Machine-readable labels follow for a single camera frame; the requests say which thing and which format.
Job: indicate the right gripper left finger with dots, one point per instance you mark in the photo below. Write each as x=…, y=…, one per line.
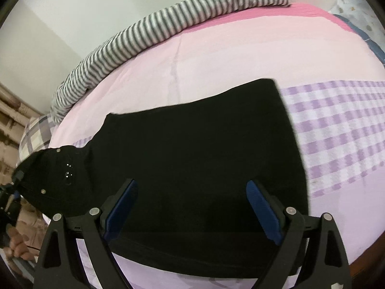
x=59, y=263

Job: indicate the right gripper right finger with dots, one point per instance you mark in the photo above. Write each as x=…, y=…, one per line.
x=309, y=247

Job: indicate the black pants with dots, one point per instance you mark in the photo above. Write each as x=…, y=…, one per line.
x=192, y=163

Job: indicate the person left hand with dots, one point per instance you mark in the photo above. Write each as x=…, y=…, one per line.
x=17, y=247

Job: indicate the plaid pillow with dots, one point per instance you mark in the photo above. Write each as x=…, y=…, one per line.
x=36, y=136

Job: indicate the brown patterned curtain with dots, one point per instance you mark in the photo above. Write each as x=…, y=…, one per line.
x=15, y=115

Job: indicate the pink purple bedsheet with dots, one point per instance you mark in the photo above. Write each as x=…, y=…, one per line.
x=332, y=88

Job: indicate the blue patterned sheet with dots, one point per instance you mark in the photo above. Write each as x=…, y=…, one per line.
x=373, y=46

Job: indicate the striped grey white blanket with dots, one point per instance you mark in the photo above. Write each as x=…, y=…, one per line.
x=150, y=31

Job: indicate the dotted white cloth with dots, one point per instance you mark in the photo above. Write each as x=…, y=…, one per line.
x=359, y=13

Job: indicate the wooden bed frame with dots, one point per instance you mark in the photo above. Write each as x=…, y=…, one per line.
x=367, y=270

